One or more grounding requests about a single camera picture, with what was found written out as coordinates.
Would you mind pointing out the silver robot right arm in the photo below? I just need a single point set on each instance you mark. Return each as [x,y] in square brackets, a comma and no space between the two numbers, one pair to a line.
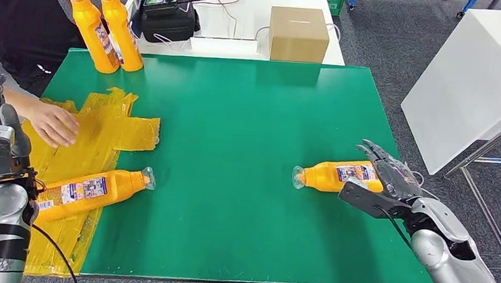
[451,263]

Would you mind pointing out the tablet in dark case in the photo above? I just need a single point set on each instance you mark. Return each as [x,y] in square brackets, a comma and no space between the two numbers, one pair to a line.
[135,19]

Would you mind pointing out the black carrying bag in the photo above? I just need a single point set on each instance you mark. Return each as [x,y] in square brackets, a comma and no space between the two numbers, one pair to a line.
[170,26]

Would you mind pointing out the person's right forearm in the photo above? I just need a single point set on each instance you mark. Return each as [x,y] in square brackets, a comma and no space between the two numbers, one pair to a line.
[16,97]

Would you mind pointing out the white side table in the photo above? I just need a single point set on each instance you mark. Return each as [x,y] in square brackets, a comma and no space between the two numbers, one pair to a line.
[22,89]

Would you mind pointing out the brown cardboard box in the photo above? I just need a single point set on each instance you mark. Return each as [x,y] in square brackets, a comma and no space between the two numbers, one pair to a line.
[298,34]

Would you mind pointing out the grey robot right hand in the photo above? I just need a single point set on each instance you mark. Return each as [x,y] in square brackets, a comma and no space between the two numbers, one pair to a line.
[397,179]

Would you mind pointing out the person's right hand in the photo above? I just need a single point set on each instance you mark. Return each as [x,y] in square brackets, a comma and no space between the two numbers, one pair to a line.
[53,122]

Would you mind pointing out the green plastic crate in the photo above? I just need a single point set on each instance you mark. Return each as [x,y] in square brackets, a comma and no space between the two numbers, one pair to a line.
[333,0]

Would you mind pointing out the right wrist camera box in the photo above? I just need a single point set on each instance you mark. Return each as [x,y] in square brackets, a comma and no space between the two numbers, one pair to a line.
[367,199]

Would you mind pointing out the yellow plastic sheet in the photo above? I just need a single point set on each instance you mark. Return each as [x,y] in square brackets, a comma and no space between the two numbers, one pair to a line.
[84,145]

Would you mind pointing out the white table with metal legs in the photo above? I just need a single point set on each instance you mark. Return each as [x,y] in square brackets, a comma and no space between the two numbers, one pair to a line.
[474,82]

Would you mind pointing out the orange plastic bottle clear cap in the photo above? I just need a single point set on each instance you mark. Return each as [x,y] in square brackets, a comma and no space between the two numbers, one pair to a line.
[324,175]
[120,29]
[94,191]
[91,29]

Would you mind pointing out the white desk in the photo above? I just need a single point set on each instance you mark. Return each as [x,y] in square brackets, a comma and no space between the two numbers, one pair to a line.
[251,20]

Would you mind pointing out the person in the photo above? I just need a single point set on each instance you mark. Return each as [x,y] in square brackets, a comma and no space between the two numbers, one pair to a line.
[14,14]

